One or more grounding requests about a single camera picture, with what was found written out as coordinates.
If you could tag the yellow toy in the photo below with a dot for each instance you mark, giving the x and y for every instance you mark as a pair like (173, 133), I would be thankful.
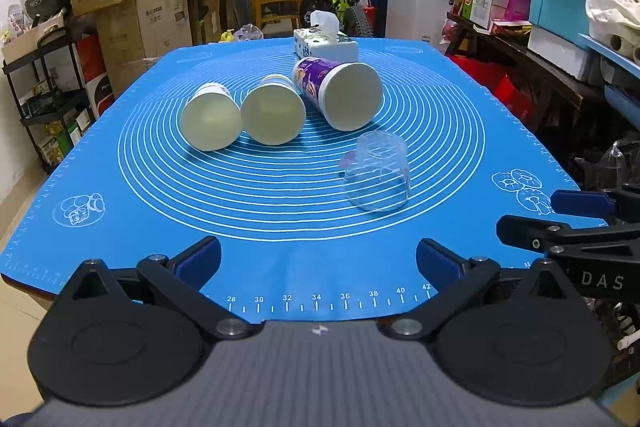
(226, 37)

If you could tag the white tissue box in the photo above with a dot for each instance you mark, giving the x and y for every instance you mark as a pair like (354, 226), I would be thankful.
(320, 46)

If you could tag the purple printed paper cup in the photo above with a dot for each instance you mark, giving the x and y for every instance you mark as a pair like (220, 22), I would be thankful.
(350, 98)

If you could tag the red and white box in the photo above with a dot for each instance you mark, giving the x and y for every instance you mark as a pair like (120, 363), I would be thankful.
(97, 77)

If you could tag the green and white carton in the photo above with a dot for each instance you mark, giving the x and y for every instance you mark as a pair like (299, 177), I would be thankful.
(482, 2)

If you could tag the blue silicone mat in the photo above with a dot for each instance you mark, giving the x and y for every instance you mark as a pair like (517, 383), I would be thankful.
(300, 229)

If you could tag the black metal shelf rack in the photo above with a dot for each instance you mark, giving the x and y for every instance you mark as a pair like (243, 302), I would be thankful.
(50, 107)

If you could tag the clear plastic cup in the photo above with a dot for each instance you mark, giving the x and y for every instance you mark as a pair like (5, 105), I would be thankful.
(380, 179)

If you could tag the large closed cardboard box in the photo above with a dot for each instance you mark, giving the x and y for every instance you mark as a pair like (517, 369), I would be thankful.
(145, 32)

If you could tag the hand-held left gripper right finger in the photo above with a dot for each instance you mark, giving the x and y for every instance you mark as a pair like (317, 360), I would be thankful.
(440, 263)

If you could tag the red bag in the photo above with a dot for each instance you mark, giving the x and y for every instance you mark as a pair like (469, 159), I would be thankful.
(492, 89)

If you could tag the white cloth bundle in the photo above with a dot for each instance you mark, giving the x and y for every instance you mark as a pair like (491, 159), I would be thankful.
(612, 14)

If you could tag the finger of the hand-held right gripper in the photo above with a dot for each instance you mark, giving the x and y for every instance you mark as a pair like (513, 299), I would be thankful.
(582, 204)
(535, 232)

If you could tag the white foam box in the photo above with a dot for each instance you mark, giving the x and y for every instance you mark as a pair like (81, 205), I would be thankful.
(562, 52)

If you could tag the small white paper cup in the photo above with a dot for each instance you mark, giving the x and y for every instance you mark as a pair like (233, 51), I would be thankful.
(273, 114)
(210, 123)

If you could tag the dark wooden bench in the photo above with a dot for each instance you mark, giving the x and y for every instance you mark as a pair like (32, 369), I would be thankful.
(537, 67)

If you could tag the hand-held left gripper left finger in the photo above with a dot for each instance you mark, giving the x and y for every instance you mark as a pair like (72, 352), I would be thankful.
(199, 258)

